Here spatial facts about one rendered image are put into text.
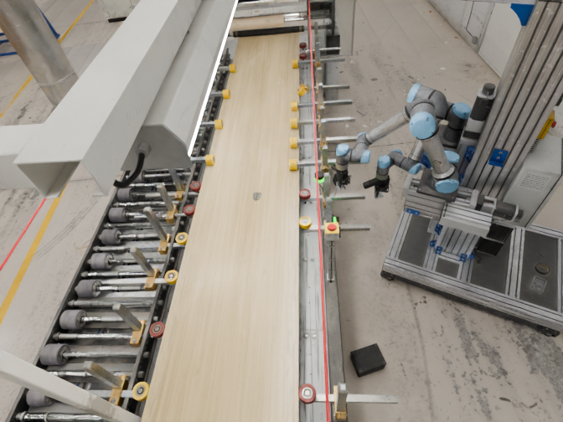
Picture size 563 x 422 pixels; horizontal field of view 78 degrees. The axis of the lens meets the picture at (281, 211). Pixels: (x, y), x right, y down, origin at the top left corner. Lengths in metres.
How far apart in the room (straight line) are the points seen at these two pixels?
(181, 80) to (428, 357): 2.59
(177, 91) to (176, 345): 1.57
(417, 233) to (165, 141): 2.77
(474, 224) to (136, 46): 2.08
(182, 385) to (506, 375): 2.13
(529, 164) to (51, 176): 2.25
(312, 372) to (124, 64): 1.86
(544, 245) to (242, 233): 2.37
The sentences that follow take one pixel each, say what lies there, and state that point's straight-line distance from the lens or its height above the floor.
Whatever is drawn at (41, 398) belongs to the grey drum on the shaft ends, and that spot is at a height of 0.85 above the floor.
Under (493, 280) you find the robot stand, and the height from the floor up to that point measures 0.21.
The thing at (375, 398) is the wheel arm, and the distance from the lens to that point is 1.89.
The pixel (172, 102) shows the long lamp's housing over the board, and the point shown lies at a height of 2.38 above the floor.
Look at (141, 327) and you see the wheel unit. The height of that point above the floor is 0.83.
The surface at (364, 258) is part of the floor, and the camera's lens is 3.17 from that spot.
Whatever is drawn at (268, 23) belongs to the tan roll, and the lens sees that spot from 4.47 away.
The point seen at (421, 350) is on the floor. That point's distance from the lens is 2.89.
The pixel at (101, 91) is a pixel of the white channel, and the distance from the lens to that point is 0.47.
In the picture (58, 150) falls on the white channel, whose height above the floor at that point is 2.46.
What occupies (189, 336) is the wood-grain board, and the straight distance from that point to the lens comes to 1.99.
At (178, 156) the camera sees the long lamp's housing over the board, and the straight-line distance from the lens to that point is 0.55.
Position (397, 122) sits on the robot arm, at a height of 1.49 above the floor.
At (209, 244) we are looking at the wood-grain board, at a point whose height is 0.90.
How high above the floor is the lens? 2.65
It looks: 49 degrees down
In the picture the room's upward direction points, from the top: 8 degrees counter-clockwise
